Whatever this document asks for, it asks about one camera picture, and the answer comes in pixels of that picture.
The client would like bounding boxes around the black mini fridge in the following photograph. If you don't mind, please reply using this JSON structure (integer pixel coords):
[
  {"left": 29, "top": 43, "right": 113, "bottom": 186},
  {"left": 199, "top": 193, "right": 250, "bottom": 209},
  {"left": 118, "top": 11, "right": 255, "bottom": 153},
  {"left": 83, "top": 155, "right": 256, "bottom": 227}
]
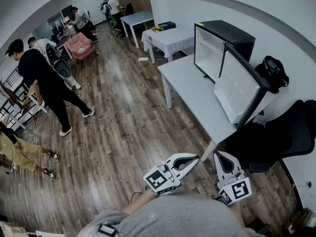
[{"left": 194, "top": 20, "right": 256, "bottom": 83}]

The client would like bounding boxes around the light blue table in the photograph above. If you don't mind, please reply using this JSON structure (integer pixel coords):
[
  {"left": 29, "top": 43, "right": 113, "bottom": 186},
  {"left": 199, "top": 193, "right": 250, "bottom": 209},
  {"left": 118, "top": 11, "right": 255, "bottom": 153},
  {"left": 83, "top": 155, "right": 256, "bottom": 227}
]
[{"left": 120, "top": 10, "right": 155, "bottom": 49}]

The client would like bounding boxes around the black strap buckle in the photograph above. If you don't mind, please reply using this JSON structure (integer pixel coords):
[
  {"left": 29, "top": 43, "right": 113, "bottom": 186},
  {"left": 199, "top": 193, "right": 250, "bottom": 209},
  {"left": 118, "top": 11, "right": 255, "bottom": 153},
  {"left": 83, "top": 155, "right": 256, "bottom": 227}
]
[{"left": 97, "top": 223, "right": 119, "bottom": 237}]

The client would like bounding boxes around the white work table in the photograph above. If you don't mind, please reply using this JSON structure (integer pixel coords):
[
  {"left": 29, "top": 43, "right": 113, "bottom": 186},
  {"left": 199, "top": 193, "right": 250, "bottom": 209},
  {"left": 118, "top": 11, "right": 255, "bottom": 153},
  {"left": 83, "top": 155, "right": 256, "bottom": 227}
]
[{"left": 213, "top": 42, "right": 271, "bottom": 130}]

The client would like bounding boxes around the white floor machine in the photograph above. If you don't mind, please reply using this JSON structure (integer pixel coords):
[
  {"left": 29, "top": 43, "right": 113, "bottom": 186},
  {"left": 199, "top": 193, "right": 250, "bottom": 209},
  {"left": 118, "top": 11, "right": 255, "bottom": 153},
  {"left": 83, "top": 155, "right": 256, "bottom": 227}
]
[{"left": 45, "top": 43, "right": 81, "bottom": 90}]

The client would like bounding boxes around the white side table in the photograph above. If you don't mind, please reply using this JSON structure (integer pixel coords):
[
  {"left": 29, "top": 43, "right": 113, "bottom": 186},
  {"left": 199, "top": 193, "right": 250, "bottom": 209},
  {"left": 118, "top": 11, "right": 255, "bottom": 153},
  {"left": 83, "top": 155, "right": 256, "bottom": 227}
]
[{"left": 147, "top": 42, "right": 173, "bottom": 64}]

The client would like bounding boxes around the white checked tablecloth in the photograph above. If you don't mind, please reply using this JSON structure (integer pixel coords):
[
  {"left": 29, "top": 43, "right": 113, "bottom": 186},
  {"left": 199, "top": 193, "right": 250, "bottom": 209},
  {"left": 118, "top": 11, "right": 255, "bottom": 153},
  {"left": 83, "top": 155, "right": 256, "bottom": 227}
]
[{"left": 141, "top": 26, "right": 196, "bottom": 60}]

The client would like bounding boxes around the black box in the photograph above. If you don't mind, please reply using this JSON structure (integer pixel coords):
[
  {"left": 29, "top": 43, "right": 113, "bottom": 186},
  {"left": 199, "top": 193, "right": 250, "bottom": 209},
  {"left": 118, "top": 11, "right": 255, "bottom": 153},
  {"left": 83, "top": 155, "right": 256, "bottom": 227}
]
[{"left": 158, "top": 21, "right": 177, "bottom": 31}]

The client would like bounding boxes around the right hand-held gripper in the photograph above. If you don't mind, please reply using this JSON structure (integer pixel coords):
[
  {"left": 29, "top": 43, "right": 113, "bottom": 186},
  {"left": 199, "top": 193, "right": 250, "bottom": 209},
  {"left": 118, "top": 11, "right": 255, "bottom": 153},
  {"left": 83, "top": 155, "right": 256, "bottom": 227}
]
[{"left": 213, "top": 151, "right": 253, "bottom": 206}]

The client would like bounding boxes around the grey striped shirt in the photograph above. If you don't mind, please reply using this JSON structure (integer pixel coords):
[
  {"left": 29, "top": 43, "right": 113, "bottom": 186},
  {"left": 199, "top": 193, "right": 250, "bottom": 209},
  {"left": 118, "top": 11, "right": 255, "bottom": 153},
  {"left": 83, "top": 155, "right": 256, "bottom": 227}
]
[{"left": 78, "top": 194, "right": 267, "bottom": 237}]

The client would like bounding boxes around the black metal rack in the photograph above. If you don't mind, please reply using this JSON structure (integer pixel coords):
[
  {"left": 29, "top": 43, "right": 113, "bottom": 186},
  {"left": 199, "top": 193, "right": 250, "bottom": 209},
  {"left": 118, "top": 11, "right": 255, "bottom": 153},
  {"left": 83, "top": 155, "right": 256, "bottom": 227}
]
[{"left": 0, "top": 67, "right": 49, "bottom": 130}]

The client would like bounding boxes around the black mesh office chair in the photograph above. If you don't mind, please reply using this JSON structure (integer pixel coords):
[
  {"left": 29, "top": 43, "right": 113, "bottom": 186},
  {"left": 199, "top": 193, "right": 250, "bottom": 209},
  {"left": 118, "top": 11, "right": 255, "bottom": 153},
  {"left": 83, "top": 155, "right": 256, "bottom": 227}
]
[{"left": 226, "top": 99, "right": 316, "bottom": 174}]

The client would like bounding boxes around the black bag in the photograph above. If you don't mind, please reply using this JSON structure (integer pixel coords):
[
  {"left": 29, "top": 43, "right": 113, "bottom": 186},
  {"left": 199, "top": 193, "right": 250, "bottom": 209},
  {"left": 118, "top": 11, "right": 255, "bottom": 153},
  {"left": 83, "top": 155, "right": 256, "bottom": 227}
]
[{"left": 255, "top": 55, "right": 290, "bottom": 94}]

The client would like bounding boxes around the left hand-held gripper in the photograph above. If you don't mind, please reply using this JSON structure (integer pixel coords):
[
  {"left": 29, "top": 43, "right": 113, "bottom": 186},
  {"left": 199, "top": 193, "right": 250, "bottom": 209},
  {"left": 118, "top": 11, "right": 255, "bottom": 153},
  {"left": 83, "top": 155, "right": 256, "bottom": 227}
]
[{"left": 143, "top": 153, "right": 200, "bottom": 197}]

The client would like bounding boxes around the person's left forearm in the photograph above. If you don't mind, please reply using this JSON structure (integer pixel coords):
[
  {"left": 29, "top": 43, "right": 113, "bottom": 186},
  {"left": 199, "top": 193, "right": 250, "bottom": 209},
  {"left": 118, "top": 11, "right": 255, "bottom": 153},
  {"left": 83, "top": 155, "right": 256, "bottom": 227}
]
[{"left": 122, "top": 190, "right": 155, "bottom": 214}]

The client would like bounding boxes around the pink armchair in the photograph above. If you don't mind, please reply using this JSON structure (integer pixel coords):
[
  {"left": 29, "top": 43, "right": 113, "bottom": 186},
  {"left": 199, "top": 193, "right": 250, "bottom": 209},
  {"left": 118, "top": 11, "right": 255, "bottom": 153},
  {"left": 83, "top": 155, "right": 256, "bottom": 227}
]
[{"left": 64, "top": 32, "right": 99, "bottom": 61}]

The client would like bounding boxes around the white wire fridge shelf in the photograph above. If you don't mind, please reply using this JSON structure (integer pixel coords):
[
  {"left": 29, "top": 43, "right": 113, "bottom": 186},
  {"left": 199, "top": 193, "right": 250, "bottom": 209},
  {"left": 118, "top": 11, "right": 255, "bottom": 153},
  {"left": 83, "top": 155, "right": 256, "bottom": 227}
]
[{"left": 199, "top": 39, "right": 226, "bottom": 56}]

